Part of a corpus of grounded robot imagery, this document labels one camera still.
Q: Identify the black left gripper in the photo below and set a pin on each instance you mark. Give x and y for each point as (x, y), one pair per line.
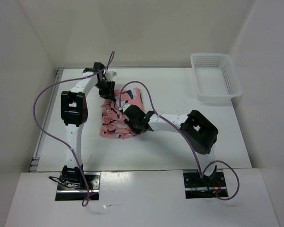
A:
(109, 93)

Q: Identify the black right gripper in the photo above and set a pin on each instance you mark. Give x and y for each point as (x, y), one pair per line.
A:
(135, 130)

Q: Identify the pink shark print shorts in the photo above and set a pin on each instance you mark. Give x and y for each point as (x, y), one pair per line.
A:
(113, 125)

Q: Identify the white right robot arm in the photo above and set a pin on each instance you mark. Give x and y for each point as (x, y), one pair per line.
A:
(198, 131)

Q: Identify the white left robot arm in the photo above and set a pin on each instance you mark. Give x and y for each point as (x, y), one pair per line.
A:
(74, 113)

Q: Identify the white plastic mesh basket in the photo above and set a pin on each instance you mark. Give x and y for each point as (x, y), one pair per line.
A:
(215, 77)

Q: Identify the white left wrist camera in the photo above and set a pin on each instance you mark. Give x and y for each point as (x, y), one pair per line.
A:
(110, 75)

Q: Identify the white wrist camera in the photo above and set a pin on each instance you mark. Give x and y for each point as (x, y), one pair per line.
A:
(124, 107)
(110, 75)

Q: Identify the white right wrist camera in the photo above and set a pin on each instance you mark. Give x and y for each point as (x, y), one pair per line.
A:
(124, 107)

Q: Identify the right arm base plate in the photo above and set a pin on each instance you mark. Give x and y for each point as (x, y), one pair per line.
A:
(206, 187)

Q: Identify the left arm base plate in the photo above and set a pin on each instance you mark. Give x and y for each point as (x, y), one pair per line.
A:
(76, 192)

